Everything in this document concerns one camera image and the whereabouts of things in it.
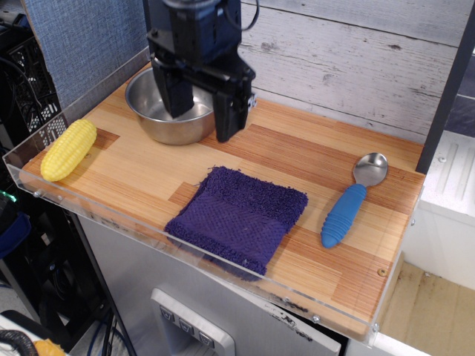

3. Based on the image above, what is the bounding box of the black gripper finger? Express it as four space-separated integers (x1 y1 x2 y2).
151 58 194 118
213 80 256 142

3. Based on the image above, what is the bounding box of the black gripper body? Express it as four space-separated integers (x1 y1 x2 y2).
147 1 255 94

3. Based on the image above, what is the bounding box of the purple towel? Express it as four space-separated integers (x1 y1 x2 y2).
165 166 308 281

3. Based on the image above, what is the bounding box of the stainless steel bowl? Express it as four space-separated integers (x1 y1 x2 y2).
125 67 214 145

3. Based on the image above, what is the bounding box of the yellow toy corn cob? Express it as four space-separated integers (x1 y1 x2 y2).
40 119 97 182

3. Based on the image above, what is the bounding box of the black plastic crate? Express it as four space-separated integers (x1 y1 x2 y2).
1 37 61 133

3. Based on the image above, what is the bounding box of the clear acrylic table guard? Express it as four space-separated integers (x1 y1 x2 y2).
1 62 425 349

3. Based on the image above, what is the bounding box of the stainless steel toy fridge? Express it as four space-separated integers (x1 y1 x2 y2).
79 217 347 355

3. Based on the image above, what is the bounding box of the white toy sink counter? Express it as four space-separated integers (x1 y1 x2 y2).
402 131 474 289

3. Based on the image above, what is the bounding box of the yellow object bottom left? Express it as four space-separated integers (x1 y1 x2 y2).
33 339 67 356

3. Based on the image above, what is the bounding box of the blue handled metal spoon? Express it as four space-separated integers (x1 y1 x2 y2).
321 153 389 248

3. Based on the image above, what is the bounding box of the dark vertical post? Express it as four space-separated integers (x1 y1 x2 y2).
416 4 474 174

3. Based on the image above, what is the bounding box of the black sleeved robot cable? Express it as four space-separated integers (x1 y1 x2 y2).
0 329 38 356

